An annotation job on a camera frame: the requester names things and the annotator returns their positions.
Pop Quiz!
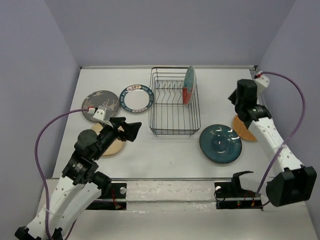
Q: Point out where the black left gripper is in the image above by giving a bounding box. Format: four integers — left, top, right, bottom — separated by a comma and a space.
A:
93, 116, 142, 160

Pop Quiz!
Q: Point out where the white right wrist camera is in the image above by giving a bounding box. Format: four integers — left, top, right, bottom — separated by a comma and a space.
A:
253, 71, 270, 96

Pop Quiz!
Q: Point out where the red teal floral plate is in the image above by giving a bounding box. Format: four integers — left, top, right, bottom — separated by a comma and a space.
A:
182, 65, 197, 105

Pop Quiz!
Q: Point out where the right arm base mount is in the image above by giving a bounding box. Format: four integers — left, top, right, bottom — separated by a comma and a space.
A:
213, 170, 263, 210

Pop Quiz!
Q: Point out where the white plate teal rim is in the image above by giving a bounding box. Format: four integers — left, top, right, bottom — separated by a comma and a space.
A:
119, 84, 154, 113

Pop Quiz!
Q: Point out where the grey deer plate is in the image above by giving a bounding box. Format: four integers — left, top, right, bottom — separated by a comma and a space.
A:
81, 90, 120, 121

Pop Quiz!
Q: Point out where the dark teal blossom plate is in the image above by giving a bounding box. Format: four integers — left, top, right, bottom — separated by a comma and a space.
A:
199, 124, 242, 164

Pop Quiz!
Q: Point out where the beige branch plate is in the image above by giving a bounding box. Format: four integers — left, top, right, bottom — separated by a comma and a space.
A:
91, 123, 125, 157

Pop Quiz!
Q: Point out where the woven bamboo plate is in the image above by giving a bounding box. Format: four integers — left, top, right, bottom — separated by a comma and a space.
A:
232, 115, 257, 142

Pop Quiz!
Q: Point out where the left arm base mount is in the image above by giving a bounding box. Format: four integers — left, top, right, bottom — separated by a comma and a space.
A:
86, 182, 127, 211

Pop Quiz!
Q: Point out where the grey wire dish rack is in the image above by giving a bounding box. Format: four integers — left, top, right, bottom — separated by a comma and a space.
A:
149, 66, 201, 137

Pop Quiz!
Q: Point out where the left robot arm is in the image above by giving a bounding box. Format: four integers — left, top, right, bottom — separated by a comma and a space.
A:
14, 117, 142, 240

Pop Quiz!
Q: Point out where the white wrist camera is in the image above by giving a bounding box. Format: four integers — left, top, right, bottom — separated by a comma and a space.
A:
88, 106, 112, 126
253, 71, 270, 96

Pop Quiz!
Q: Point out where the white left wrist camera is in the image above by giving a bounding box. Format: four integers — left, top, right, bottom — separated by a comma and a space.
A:
88, 106, 112, 126

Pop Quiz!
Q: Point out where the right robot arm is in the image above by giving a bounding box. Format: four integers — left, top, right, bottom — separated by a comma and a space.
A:
228, 77, 317, 207

